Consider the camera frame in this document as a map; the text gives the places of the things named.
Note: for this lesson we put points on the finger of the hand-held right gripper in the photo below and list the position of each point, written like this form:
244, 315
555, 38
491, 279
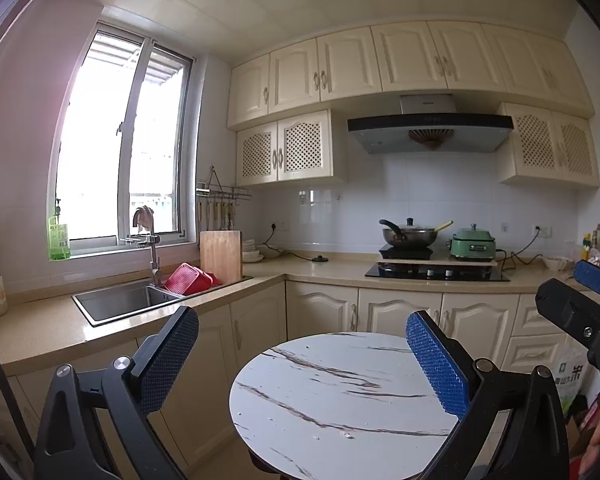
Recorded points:
597, 277
570, 307

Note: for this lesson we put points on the cluster of condiment bottles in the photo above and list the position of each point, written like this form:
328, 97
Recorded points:
597, 247

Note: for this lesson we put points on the sliding window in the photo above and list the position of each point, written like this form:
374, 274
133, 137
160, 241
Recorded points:
95, 150

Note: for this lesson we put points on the black gas stove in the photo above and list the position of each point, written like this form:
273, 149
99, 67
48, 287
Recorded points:
430, 272

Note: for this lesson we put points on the beige rag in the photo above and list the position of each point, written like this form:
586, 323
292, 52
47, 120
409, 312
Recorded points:
144, 217

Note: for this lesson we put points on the wall outlet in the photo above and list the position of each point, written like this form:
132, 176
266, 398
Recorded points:
542, 231

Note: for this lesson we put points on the large lattice door cabinet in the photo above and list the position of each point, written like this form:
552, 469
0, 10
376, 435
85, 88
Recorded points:
545, 145

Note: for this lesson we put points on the steel sink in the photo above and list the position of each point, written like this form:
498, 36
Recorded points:
120, 302

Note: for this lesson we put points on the green electric cooker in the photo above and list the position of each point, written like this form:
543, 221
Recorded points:
472, 245

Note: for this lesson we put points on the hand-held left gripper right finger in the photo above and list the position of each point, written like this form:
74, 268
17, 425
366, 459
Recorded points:
437, 360

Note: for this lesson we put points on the wooden cutting board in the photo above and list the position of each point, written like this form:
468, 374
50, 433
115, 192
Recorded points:
221, 257

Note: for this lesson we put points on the wooden spatula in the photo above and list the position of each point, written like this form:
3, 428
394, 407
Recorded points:
444, 225

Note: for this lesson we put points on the black wok with lid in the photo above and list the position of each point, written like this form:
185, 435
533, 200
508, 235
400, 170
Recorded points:
410, 236

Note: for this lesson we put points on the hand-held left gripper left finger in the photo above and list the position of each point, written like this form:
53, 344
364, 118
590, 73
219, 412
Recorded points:
167, 360

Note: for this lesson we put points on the round marble table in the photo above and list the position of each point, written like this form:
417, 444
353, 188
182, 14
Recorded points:
330, 410

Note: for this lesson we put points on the range hood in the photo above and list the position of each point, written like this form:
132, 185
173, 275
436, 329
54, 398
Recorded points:
395, 137

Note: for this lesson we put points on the person's right hand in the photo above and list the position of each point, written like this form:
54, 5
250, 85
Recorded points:
597, 440

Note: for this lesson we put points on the cream base cabinets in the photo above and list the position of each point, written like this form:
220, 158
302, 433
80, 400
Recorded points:
320, 310

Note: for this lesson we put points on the cream upper cabinets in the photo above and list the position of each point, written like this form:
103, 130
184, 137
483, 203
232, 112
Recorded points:
405, 60

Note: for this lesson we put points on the white bowl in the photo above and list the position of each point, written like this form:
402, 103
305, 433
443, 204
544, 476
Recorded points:
556, 263

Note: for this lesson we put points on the green dish soap bottle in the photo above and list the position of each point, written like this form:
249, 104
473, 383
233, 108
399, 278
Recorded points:
59, 237

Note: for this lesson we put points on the small lattice door cabinet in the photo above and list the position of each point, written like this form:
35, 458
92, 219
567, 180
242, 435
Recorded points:
300, 147

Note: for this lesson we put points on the steel faucet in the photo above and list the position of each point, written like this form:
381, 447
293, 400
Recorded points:
153, 260

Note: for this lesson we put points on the black induction cooker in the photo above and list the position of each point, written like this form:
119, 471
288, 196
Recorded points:
405, 252

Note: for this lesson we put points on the red plastic basket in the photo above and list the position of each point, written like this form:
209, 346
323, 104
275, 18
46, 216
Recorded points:
187, 279

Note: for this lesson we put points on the white green rice bag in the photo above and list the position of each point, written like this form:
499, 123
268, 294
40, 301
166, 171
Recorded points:
572, 390

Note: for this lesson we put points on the stack of white bowls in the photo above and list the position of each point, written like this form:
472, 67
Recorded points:
252, 252

